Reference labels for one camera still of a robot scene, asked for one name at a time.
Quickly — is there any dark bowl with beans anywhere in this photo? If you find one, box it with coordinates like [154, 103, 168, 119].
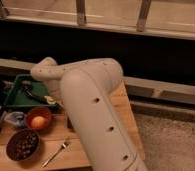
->
[6, 129, 40, 161]

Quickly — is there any orange fruit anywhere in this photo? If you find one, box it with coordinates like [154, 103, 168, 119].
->
[31, 116, 46, 129]

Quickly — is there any yellow object in tray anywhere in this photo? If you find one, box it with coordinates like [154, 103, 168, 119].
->
[44, 96, 56, 105]

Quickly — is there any black handled tool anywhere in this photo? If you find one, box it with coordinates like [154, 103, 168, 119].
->
[22, 80, 46, 104]

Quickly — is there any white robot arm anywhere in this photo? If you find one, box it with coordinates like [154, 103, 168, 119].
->
[30, 57, 148, 171]

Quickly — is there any green plastic tray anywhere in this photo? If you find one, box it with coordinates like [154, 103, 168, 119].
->
[4, 74, 57, 110]

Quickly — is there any orange bowl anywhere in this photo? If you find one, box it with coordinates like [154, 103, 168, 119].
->
[26, 107, 51, 130]

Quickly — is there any blue crumpled cloth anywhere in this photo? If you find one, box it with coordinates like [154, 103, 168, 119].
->
[4, 111, 26, 128]

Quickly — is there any metal fork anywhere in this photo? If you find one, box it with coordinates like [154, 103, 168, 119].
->
[42, 140, 70, 168]

